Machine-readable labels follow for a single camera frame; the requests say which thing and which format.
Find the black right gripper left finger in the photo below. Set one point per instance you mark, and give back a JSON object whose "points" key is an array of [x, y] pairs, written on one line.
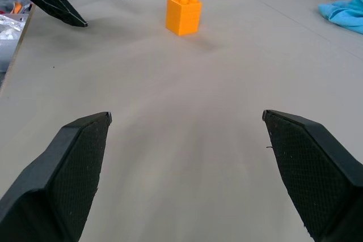
{"points": [[65, 179]]}

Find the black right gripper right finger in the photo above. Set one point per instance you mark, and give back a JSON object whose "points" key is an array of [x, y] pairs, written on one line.
{"points": [[309, 168]]}

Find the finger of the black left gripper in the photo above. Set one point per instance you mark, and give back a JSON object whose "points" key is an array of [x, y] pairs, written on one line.
{"points": [[52, 2]]}

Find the small orange item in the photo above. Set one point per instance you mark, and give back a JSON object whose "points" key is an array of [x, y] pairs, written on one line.
{"points": [[17, 7]]}

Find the clear plastic storage box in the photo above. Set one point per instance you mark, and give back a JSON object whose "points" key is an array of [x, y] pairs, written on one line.
{"points": [[10, 32]]}

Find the orange toy brick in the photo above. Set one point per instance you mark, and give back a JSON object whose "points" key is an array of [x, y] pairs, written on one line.
{"points": [[183, 13]]}

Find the light blue cloth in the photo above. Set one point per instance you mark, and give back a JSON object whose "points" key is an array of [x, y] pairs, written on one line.
{"points": [[344, 13]]}

